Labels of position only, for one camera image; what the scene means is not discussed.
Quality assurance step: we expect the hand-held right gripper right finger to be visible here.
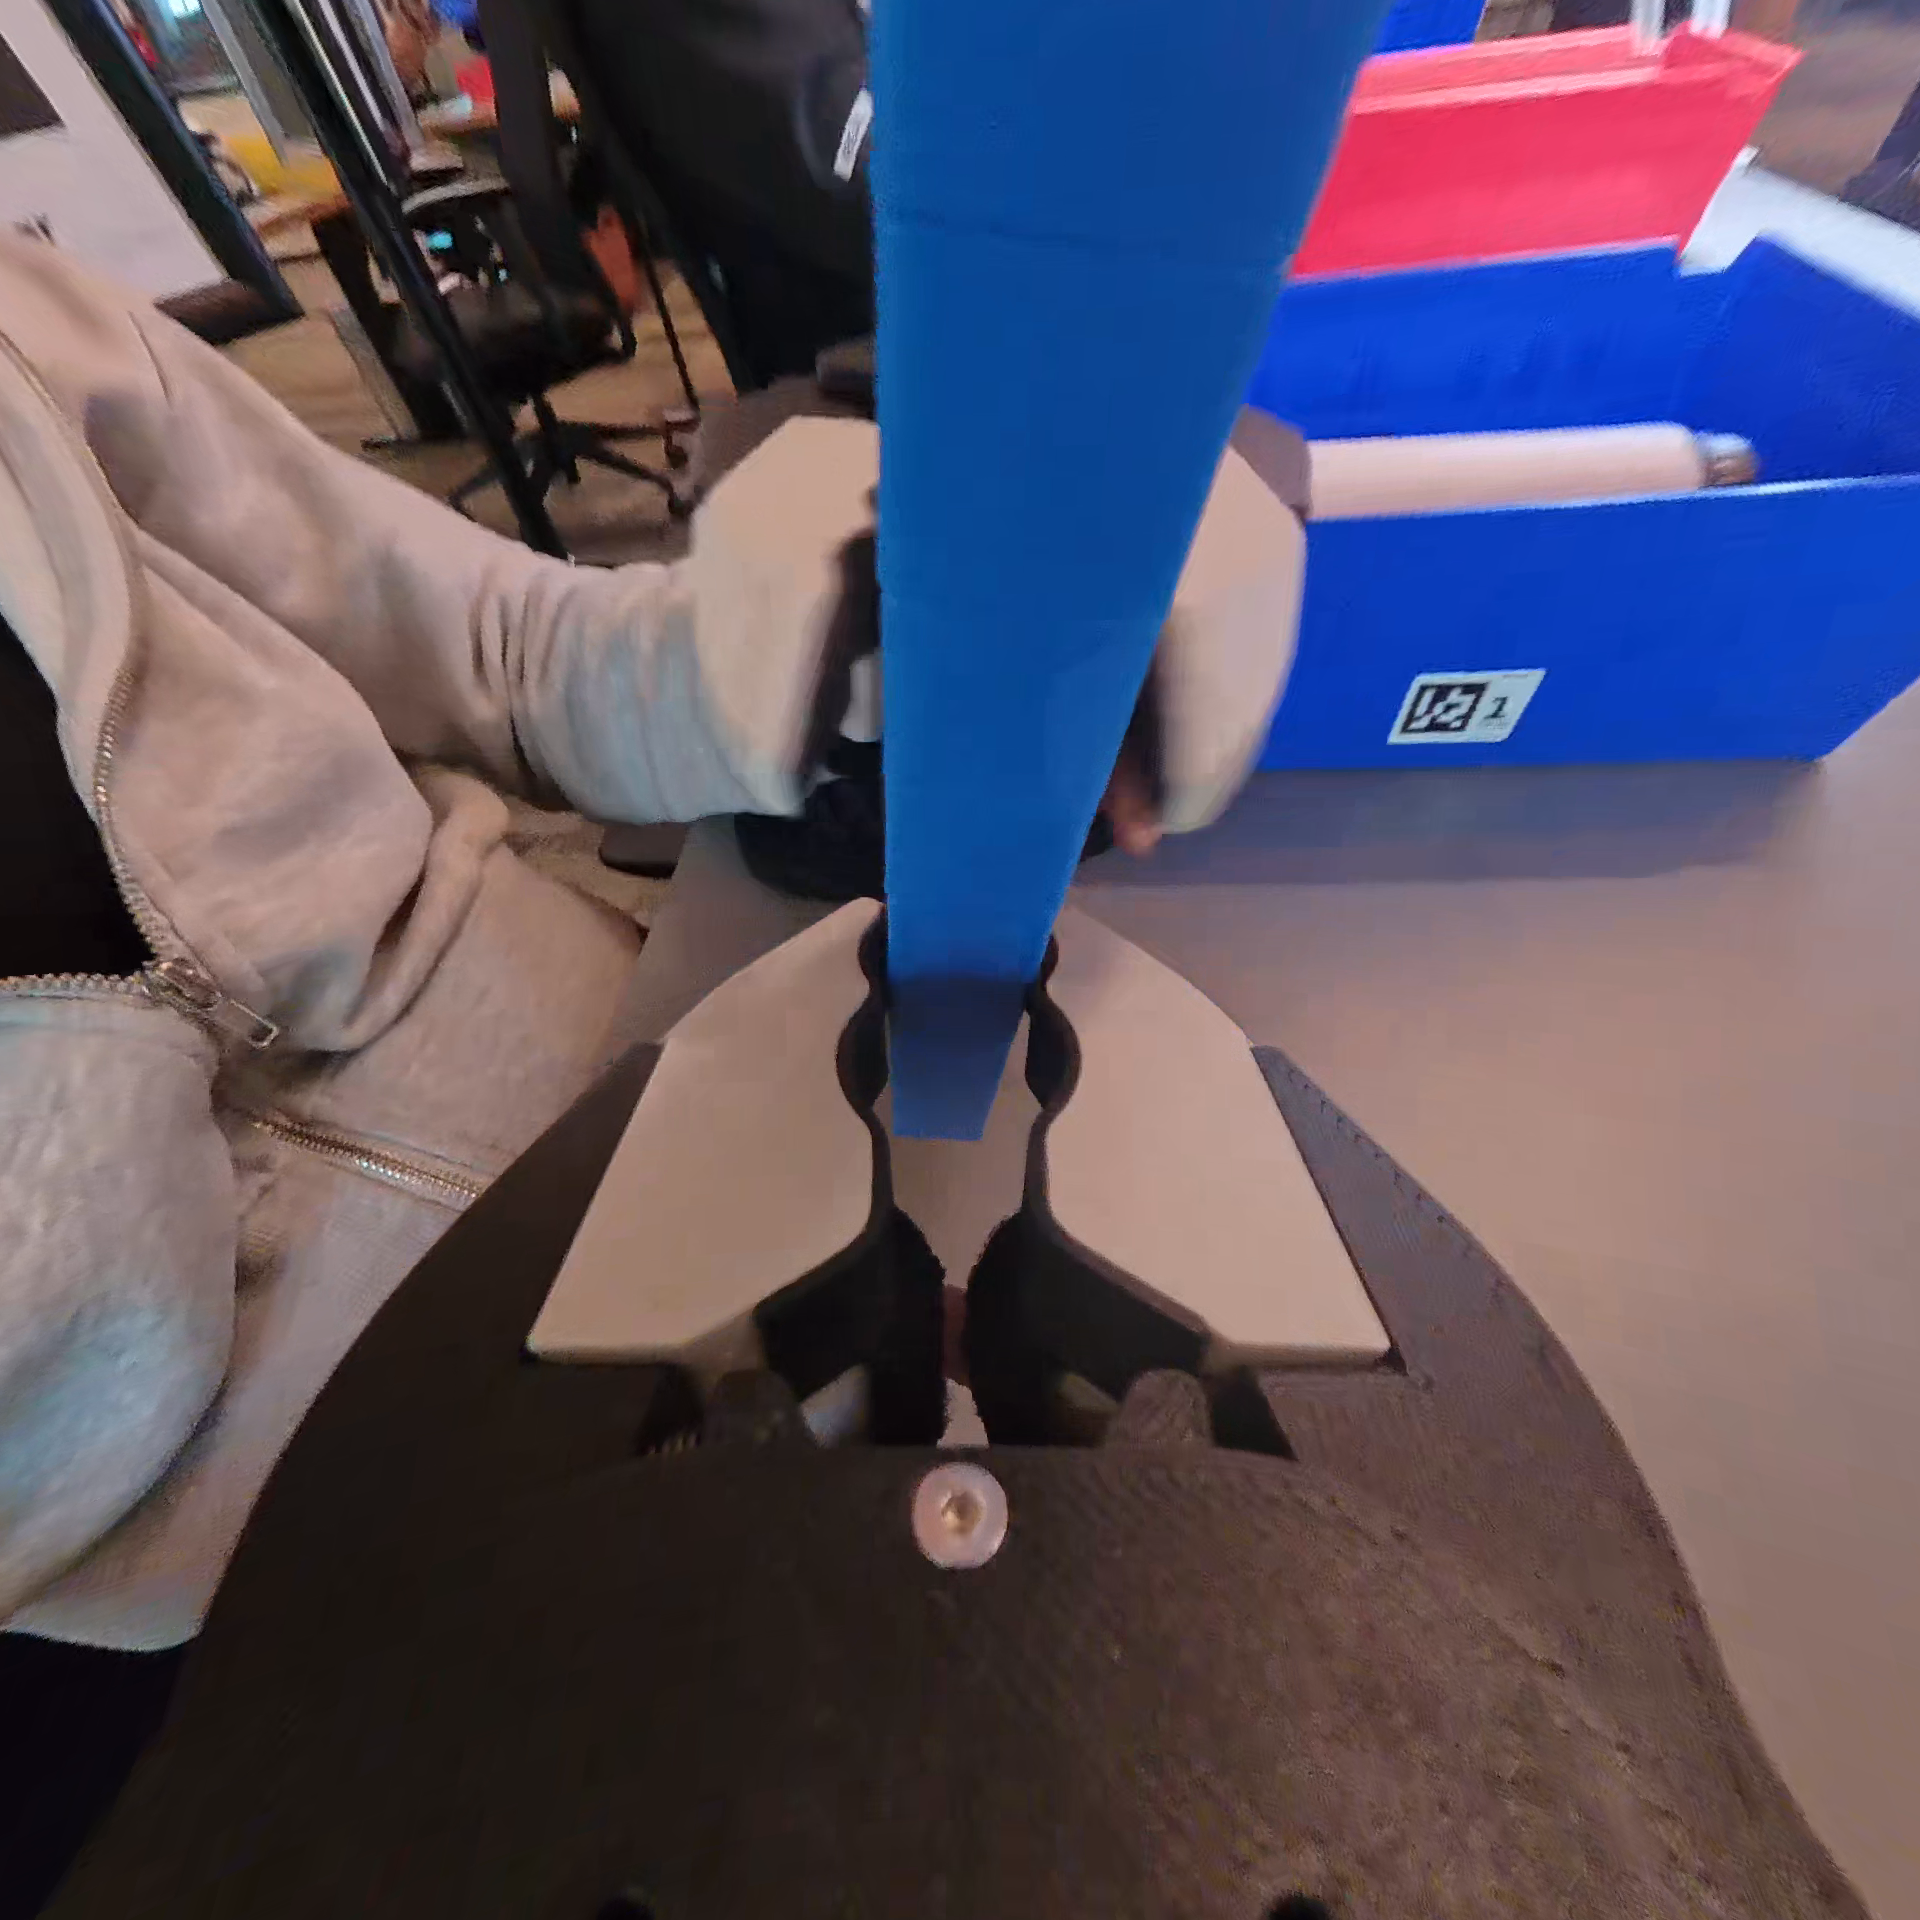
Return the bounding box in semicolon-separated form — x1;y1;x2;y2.
969;904;1395;1446

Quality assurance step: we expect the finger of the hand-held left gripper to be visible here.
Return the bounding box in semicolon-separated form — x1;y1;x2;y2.
690;414;884;789
1153;404;1315;837

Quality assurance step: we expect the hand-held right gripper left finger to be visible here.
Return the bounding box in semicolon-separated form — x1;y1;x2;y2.
524;894;949;1446

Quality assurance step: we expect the long blue square bar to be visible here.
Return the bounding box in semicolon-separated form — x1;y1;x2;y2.
864;0;1392;1146

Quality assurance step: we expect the person's left forearm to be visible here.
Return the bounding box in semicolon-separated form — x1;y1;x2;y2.
375;493;843;830

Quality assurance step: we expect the person's left hand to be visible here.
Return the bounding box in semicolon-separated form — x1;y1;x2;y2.
1103;696;1173;859

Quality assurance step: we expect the white paper roll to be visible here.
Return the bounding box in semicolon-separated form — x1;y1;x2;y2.
1302;422;1762;523

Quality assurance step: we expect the black office chair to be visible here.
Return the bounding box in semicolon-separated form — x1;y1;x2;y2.
319;176;711;559

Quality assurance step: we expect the black tripod stand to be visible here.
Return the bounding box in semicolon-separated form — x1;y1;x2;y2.
45;0;577;559

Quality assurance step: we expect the red plastic bin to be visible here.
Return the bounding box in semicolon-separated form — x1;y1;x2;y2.
1292;22;1805;282

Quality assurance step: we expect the black inner shirt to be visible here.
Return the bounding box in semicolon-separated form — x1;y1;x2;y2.
0;622;160;984

